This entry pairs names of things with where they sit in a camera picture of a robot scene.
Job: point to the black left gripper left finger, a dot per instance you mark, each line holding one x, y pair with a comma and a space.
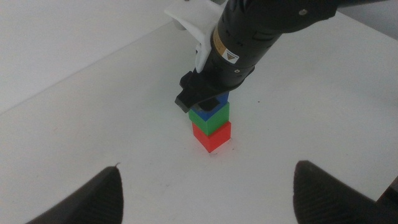
93, 202

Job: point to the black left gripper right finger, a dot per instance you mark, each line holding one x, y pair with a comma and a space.
326, 199

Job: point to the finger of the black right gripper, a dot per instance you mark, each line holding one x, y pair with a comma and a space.
209, 105

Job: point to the blue cube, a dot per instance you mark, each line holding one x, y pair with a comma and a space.
206, 115

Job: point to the green cube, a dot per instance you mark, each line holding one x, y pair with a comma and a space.
211, 123

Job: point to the red cube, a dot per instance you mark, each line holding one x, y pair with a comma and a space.
214, 138

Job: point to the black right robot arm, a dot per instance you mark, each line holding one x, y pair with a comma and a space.
280, 12

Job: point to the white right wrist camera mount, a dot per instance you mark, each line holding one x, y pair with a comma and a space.
196, 21

